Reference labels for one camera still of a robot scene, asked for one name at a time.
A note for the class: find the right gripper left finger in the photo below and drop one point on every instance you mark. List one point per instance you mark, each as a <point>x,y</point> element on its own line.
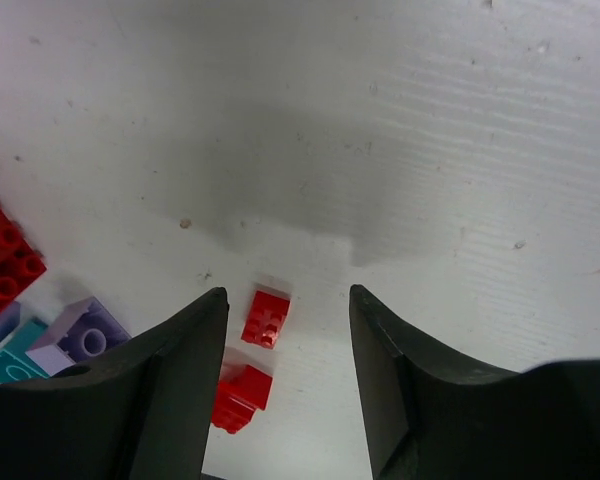
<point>141,410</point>

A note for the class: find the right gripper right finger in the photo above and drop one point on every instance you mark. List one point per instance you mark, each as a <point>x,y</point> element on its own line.
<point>432,412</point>

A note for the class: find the small red lego brick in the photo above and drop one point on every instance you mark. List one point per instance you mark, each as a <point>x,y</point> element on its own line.
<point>239,396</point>

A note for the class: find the tiny red lego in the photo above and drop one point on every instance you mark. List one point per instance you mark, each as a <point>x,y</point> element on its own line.
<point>265,318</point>

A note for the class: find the small lavender lego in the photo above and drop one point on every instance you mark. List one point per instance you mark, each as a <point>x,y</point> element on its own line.
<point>83,330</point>

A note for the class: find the small teal square lego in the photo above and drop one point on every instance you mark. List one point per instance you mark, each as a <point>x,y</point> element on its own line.
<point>15,364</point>

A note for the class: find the large red lego piece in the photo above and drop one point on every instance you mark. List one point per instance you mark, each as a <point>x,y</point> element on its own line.
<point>20,264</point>

